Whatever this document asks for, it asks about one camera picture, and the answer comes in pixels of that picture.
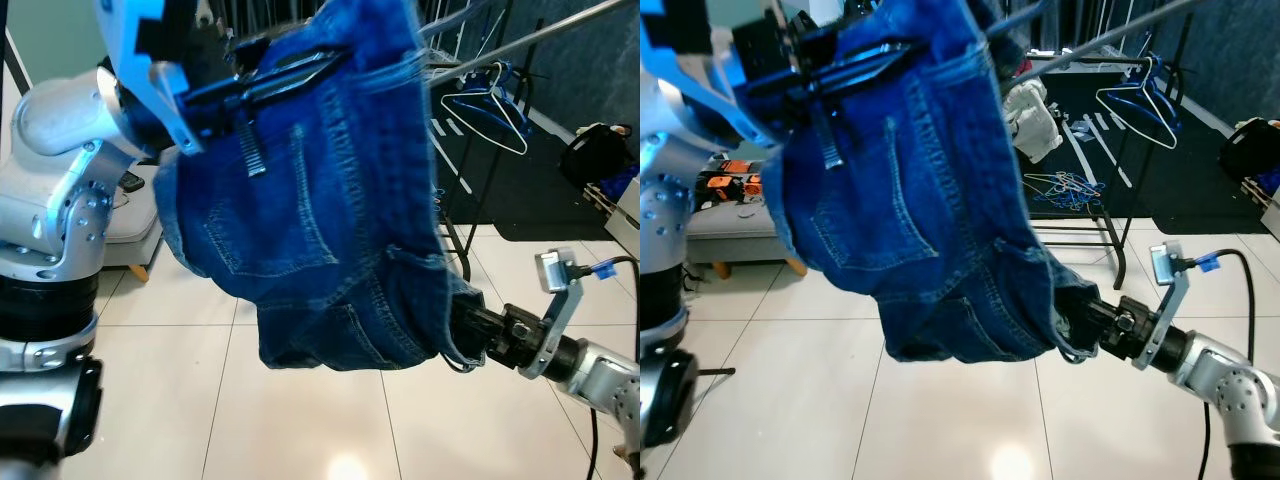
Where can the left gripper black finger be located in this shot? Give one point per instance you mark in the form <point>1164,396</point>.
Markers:
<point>845,86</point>
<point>290,66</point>
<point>270,92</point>
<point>865,57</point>

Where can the blue denim jeans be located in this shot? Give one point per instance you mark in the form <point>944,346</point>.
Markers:
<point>330,220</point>
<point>930,220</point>

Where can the orange black tool case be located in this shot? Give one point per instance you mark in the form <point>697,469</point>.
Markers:
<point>725,185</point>

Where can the white grey garment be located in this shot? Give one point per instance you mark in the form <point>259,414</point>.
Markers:
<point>1030,125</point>

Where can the grey cushioned stool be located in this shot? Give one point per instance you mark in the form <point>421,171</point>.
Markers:
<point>740,235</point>
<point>135,225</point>

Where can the black duffel bag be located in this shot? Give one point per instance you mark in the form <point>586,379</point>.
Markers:
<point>1250,150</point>
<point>595,155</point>

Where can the black metal clothes rack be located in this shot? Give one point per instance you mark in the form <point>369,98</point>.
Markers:
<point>540,36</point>
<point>1100,38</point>

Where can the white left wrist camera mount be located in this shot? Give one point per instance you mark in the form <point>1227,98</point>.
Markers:
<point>745,110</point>
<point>165,95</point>

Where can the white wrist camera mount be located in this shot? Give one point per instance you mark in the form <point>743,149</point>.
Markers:
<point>1165,265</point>
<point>745,110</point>
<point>165,95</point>
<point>553,270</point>

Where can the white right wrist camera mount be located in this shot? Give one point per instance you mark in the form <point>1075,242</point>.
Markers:
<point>553,270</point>
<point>1165,265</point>

